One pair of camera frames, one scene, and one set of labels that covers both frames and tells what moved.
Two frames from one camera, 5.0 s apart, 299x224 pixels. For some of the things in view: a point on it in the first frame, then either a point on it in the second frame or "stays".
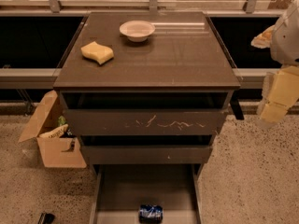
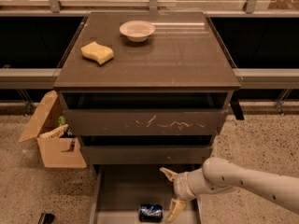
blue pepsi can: x=150 y=214 stays
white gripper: x=286 y=42 → x=180 y=187
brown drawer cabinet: x=148 y=115 stays
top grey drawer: x=146 y=113 stays
